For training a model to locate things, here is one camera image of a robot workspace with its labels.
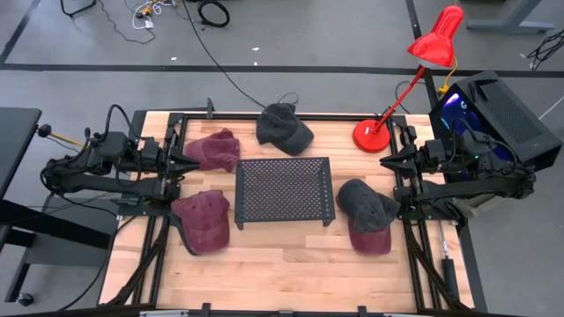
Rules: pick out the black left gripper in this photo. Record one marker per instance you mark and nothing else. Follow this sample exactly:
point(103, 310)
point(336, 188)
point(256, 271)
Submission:
point(154, 165)

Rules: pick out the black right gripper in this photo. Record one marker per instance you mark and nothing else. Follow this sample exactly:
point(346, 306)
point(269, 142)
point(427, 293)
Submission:
point(434, 154)

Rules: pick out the maroon baseball cap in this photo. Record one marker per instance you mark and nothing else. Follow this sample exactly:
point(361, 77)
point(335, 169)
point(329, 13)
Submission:
point(213, 149)
point(202, 220)
point(370, 242)

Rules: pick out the dark grey baseball cap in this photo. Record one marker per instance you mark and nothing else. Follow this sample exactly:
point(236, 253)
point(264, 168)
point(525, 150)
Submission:
point(282, 127)
point(365, 202)

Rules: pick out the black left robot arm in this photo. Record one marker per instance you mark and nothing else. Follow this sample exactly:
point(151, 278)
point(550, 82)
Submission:
point(88, 185)

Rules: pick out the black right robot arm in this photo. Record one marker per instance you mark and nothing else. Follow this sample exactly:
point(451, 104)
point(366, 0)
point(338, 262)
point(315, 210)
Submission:
point(484, 187)

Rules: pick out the red desk lamp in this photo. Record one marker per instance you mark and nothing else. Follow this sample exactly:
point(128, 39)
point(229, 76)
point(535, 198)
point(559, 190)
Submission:
point(372, 136)

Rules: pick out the grey support block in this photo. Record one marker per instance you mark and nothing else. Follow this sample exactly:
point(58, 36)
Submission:
point(480, 207)

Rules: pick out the black perforated metal stand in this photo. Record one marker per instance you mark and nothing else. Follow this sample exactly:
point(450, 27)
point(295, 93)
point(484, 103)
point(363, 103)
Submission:
point(282, 189)

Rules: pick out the black computer case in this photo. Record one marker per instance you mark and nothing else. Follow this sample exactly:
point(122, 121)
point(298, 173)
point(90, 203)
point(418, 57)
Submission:
point(506, 114)

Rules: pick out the black gas spring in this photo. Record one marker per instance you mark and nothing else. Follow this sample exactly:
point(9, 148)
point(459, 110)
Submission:
point(450, 273)

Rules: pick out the yellow rod with black knob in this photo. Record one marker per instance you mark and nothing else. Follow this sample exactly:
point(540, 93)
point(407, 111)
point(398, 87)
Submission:
point(44, 130)

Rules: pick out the black side desk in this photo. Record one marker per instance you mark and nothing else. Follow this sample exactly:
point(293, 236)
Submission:
point(17, 141)

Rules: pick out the grey desk base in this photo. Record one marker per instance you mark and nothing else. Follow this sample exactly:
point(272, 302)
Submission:
point(506, 24)

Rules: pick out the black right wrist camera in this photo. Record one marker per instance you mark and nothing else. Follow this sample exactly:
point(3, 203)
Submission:
point(435, 149)

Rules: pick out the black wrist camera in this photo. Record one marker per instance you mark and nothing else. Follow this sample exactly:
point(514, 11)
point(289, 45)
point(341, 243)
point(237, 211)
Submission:
point(435, 149)
point(151, 147)

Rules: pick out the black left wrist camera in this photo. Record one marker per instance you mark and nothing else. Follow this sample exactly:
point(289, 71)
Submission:
point(151, 147)

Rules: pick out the black aluminium table frame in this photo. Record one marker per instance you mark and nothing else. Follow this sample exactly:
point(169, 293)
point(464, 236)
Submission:
point(229, 117)

